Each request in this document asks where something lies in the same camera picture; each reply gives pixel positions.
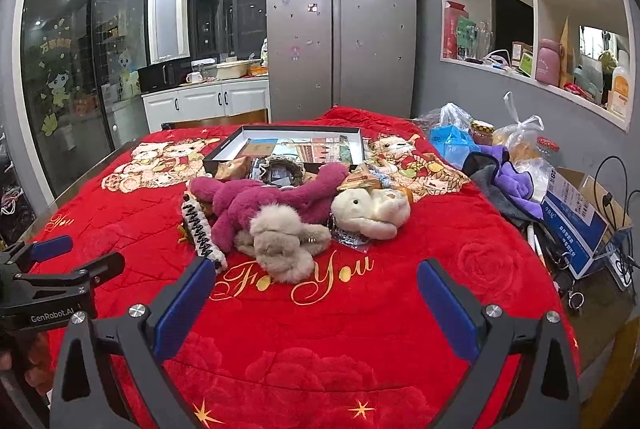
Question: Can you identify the red printed blanket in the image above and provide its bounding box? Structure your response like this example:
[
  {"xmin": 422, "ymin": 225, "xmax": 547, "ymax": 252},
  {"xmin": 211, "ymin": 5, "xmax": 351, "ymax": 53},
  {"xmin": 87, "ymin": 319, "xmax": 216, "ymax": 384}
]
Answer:
[{"xmin": 27, "ymin": 106, "xmax": 581, "ymax": 429}]

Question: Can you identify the black cable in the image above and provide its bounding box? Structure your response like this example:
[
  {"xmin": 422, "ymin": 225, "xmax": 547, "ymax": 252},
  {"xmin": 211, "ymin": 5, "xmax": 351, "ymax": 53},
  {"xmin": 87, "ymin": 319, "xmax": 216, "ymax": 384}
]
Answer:
[{"xmin": 595, "ymin": 154, "xmax": 640, "ymax": 230}]

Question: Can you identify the dark round lace-trimmed item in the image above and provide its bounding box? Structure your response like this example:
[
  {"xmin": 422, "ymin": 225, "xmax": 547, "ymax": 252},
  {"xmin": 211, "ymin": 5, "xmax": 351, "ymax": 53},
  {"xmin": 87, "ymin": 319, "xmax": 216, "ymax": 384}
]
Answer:
[{"xmin": 252, "ymin": 155, "xmax": 307, "ymax": 187}]

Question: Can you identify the cream food container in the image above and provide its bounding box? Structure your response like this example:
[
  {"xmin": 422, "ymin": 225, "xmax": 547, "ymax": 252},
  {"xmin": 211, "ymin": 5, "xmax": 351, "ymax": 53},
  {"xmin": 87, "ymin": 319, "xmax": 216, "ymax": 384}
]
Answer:
[{"xmin": 216, "ymin": 59, "xmax": 251, "ymax": 79}]

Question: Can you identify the silver refrigerator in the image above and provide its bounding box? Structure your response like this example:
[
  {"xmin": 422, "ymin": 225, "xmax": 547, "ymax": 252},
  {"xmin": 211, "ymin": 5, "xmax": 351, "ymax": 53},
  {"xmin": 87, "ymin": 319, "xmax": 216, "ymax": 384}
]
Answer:
[{"xmin": 265, "ymin": 0, "xmax": 418, "ymax": 122}]

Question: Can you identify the clear drinking glasses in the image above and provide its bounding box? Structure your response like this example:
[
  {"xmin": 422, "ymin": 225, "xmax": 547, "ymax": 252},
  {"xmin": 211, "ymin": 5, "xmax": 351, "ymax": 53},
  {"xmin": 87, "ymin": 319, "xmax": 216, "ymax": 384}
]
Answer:
[{"xmin": 472, "ymin": 22, "xmax": 496, "ymax": 60}]

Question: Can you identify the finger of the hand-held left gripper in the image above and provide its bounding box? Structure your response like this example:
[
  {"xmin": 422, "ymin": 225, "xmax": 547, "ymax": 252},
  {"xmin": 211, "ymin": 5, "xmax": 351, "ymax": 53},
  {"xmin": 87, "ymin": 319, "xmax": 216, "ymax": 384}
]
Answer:
[
  {"xmin": 14, "ymin": 251, "xmax": 126, "ymax": 297},
  {"xmin": 20, "ymin": 235, "xmax": 74, "ymax": 262}
]

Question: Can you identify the pink thermos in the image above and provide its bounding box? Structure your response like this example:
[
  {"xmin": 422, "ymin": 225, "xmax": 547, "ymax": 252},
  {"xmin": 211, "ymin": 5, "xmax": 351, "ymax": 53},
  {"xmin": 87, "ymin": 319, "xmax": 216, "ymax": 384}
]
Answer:
[{"xmin": 535, "ymin": 39, "xmax": 563, "ymax": 86}]

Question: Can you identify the red gift box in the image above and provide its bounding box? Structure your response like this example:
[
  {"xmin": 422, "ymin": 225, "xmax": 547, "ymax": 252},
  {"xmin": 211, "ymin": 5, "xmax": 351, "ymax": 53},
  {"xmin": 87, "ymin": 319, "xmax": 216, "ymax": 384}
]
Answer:
[{"xmin": 442, "ymin": 0, "xmax": 468, "ymax": 60}]

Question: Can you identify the clear bag of bread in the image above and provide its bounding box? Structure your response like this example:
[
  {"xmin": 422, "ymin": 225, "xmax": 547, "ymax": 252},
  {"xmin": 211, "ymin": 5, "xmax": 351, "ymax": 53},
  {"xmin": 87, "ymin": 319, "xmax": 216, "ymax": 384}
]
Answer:
[{"xmin": 492, "ymin": 92, "xmax": 556, "ymax": 190}]

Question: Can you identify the glass door with stickers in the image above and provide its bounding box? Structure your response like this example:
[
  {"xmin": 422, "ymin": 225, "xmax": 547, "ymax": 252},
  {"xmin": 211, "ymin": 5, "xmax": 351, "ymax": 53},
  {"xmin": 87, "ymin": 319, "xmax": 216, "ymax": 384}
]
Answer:
[{"xmin": 15, "ymin": 0, "xmax": 151, "ymax": 210}]

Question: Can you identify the brown triangular snack packet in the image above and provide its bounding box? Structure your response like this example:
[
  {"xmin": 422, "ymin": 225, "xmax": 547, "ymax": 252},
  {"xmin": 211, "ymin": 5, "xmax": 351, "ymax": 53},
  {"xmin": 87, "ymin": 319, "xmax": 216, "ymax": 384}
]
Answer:
[
  {"xmin": 215, "ymin": 158, "xmax": 253, "ymax": 181},
  {"xmin": 337, "ymin": 164, "xmax": 386, "ymax": 195}
]

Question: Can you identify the white kitchen cabinet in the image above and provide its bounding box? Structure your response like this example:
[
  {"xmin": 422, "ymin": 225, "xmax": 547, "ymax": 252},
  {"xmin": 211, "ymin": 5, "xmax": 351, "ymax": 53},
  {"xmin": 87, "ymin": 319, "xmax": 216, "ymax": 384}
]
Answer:
[{"xmin": 141, "ymin": 78, "xmax": 271, "ymax": 135}]

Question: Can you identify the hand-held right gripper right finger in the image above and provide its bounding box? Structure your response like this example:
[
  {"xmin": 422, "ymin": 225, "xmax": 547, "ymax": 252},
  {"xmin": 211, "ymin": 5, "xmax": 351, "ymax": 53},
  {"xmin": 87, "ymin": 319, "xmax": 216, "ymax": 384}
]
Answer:
[{"xmin": 416, "ymin": 258, "xmax": 583, "ymax": 429}]

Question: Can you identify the cream plush toy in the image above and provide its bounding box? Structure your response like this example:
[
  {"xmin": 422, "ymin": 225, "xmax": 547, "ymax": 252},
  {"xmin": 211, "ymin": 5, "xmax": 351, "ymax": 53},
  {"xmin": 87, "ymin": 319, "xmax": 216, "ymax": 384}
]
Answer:
[{"xmin": 330, "ymin": 186, "xmax": 412, "ymax": 241}]

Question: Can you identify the white wall shelf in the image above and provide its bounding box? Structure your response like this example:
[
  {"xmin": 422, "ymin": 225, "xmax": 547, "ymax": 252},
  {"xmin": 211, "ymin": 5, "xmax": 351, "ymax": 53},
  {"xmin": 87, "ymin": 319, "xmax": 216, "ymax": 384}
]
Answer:
[{"xmin": 432, "ymin": 0, "xmax": 633, "ymax": 132}]

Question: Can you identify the blue plastic bag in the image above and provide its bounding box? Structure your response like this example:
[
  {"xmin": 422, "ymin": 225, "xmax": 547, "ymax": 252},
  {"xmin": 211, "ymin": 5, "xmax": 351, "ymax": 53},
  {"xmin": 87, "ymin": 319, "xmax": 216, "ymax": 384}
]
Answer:
[{"xmin": 429, "ymin": 124, "xmax": 481, "ymax": 167}]

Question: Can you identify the purple cloth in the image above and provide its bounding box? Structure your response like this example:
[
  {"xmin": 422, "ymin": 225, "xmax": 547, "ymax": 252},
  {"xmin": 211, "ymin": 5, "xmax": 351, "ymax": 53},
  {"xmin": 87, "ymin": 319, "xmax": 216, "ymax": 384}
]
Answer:
[{"xmin": 462, "ymin": 144, "xmax": 551, "ymax": 222}]

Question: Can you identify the white bottle orange label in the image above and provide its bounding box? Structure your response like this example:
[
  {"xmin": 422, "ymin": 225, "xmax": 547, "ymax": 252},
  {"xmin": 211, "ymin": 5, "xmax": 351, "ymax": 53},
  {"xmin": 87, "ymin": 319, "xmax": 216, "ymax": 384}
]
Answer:
[{"xmin": 607, "ymin": 49, "xmax": 632, "ymax": 117}]

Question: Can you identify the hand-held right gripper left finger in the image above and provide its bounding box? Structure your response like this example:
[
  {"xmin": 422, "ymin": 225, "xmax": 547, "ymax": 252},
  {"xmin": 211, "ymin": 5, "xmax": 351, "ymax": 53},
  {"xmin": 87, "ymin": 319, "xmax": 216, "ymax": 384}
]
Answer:
[{"xmin": 49, "ymin": 255, "xmax": 217, "ymax": 429}]

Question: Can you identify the pink plush toy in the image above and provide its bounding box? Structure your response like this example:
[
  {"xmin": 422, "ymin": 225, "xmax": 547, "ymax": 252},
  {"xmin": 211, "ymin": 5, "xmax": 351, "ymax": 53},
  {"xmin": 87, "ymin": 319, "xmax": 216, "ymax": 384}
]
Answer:
[{"xmin": 187, "ymin": 162, "xmax": 351, "ymax": 255}]

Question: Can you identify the black microwave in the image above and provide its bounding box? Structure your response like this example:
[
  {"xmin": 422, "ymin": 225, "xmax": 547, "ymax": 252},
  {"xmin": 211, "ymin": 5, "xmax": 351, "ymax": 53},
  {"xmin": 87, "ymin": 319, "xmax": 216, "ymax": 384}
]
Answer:
[{"xmin": 137, "ymin": 56, "xmax": 193, "ymax": 94}]

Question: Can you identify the white charger cable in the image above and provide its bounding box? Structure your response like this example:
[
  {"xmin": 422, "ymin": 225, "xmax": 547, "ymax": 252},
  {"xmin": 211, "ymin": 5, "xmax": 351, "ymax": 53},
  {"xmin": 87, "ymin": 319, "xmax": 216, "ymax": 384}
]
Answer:
[{"xmin": 482, "ymin": 49, "xmax": 516, "ymax": 70}]

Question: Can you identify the green box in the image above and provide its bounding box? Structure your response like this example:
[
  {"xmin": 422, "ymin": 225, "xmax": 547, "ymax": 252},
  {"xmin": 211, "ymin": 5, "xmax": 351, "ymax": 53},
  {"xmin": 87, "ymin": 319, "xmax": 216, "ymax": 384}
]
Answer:
[{"xmin": 456, "ymin": 16, "xmax": 477, "ymax": 60}]

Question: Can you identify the clear plastic packet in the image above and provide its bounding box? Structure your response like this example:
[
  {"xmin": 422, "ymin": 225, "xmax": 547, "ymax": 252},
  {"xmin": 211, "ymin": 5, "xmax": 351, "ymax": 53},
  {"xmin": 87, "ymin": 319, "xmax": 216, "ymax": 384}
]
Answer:
[{"xmin": 330, "ymin": 219, "xmax": 373, "ymax": 255}]

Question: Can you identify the grey-beige fluffy plush toy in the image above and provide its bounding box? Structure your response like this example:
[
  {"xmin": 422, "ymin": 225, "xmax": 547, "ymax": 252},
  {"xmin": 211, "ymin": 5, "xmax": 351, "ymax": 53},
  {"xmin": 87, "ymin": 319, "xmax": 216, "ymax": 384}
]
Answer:
[{"xmin": 235, "ymin": 203, "xmax": 332, "ymax": 285}]

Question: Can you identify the jar with plaid lid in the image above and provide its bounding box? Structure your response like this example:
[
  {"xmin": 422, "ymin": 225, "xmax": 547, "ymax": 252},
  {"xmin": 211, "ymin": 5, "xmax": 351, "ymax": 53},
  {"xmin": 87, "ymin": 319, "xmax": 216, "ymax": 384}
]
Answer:
[{"xmin": 469, "ymin": 119, "xmax": 496, "ymax": 145}]

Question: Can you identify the black tray box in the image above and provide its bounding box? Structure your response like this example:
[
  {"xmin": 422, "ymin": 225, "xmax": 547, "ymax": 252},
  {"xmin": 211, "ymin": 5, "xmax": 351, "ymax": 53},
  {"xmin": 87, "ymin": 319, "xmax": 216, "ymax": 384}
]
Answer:
[{"xmin": 202, "ymin": 125, "xmax": 368, "ymax": 182}]

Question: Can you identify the dark kitchen window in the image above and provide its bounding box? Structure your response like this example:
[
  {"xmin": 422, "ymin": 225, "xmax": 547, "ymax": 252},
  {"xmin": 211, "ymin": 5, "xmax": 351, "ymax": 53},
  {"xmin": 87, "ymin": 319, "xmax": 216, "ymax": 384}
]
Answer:
[{"xmin": 185, "ymin": 0, "xmax": 268, "ymax": 60}]

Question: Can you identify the blue white cardboard box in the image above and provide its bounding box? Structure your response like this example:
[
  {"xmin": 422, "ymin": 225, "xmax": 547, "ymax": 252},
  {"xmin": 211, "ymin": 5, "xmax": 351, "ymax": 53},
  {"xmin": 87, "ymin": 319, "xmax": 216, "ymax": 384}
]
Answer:
[{"xmin": 542, "ymin": 166, "xmax": 633, "ymax": 280}]

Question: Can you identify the jar with red lid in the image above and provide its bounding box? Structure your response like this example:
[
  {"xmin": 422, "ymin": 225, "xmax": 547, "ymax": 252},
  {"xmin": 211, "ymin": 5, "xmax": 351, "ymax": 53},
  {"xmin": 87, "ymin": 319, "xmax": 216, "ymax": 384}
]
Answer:
[{"xmin": 536, "ymin": 136, "xmax": 561, "ymax": 165}]

